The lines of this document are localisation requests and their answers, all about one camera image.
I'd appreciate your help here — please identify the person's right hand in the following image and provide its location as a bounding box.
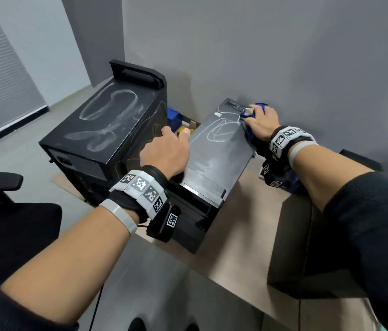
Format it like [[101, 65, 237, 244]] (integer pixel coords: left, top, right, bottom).
[[245, 104, 281, 143]]

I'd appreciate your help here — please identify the person's left hand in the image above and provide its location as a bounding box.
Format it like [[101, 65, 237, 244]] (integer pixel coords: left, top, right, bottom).
[[139, 126, 192, 180]]

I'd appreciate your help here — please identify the grey cleaning cloth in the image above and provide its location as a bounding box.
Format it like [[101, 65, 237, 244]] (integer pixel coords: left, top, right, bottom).
[[240, 102, 274, 159]]

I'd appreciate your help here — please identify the black Lenovo tower case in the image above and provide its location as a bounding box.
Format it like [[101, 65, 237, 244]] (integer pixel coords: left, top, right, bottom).
[[166, 98, 257, 255]]

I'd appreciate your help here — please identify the black device with blue light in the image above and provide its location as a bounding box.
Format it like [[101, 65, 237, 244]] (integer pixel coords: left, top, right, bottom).
[[39, 59, 169, 207]]

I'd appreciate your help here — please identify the person's right forearm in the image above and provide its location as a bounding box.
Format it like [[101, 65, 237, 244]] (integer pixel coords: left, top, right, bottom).
[[290, 144, 388, 331]]

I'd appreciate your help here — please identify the person's left forearm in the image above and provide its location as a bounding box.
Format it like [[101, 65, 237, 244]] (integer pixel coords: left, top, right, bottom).
[[0, 206, 139, 331]]

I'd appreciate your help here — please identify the person's left shoe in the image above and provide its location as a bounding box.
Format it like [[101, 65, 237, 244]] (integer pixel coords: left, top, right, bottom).
[[127, 317, 146, 331]]

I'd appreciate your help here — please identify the right wrist marker band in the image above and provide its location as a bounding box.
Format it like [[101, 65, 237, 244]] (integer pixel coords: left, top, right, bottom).
[[269, 126, 318, 159]]

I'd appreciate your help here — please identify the wrist marker band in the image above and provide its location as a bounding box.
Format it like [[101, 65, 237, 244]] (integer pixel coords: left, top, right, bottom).
[[108, 165, 169, 223], [269, 126, 318, 159]]

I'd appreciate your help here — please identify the small blue plastic box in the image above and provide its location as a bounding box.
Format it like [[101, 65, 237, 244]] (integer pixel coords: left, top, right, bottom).
[[166, 107, 183, 132]]

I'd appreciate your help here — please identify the grey metal stand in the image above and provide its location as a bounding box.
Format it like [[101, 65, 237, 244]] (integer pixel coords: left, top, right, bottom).
[[180, 115, 201, 130]]

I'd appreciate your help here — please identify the left wrist marker band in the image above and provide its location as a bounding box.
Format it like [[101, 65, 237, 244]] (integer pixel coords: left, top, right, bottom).
[[108, 165, 169, 223]]

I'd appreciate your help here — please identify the black office chair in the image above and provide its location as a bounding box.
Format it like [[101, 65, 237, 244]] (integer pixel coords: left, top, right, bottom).
[[0, 172, 63, 307]]

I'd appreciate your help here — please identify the white right wrist strap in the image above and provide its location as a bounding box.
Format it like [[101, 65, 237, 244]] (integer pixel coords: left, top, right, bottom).
[[289, 141, 318, 169]]

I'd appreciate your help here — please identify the white wrist strap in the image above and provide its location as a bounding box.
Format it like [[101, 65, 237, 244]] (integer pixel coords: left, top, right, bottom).
[[289, 141, 318, 169], [99, 199, 138, 235]]

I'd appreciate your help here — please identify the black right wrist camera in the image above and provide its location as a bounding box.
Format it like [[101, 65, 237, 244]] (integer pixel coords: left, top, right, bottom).
[[260, 160, 284, 188]]

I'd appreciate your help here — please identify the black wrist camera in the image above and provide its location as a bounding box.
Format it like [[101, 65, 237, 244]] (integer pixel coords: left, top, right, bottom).
[[260, 160, 284, 188], [145, 203, 182, 244]]

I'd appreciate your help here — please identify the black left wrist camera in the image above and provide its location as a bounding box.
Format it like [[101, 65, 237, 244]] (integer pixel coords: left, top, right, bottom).
[[145, 203, 182, 244]]

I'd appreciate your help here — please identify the white left wrist strap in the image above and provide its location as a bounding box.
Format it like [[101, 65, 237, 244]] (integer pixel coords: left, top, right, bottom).
[[99, 199, 138, 235]]

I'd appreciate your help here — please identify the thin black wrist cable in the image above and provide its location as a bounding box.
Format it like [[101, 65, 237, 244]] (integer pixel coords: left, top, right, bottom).
[[89, 285, 104, 331]]

